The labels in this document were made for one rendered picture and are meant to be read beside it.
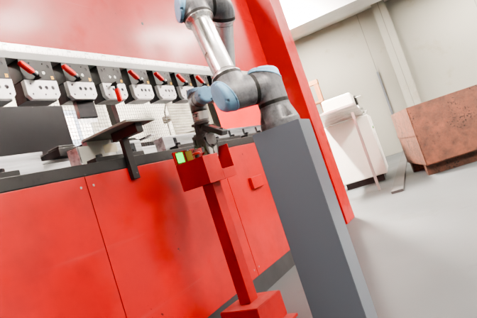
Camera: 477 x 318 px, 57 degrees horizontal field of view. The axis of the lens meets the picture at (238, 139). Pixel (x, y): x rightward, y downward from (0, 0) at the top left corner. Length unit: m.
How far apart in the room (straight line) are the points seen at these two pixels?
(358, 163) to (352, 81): 5.22
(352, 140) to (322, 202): 4.61
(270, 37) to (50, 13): 2.23
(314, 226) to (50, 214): 0.89
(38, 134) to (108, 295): 1.11
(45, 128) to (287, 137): 1.44
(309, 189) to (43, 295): 0.91
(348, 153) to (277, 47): 2.64
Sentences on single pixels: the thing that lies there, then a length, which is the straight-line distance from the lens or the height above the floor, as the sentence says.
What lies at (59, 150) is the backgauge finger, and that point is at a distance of 2.14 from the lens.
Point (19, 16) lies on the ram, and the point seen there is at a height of 1.52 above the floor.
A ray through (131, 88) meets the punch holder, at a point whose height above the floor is 1.23.
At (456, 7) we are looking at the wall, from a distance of 11.34.
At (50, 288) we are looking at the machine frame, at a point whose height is 0.50.
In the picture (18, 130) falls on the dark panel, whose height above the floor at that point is 1.21.
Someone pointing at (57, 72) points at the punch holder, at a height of 1.31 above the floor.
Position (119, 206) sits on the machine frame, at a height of 0.68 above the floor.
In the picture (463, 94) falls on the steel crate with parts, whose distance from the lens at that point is 5.34.
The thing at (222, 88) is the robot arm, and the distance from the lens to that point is 1.54.
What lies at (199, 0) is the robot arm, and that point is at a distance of 1.78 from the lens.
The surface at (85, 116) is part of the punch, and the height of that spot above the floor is 1.11.
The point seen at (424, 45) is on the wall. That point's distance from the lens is 11.16.
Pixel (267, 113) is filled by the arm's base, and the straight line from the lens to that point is 1.60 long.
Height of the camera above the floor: 0.65
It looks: 5 degrees up
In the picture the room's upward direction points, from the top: 18 degrees counter-clockwise
